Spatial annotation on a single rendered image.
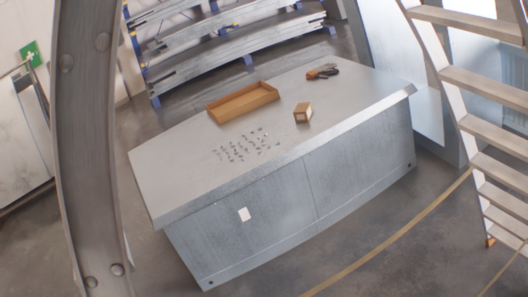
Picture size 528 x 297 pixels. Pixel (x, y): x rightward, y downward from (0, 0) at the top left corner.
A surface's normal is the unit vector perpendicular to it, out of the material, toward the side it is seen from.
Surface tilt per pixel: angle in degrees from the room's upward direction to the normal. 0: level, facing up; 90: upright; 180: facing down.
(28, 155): 78
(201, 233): 90
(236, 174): 0
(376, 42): 90
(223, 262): 90
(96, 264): 88
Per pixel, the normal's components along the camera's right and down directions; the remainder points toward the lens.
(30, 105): 0.39, 0.14
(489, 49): 0.40, 0.35
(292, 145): -0.26, -0.84
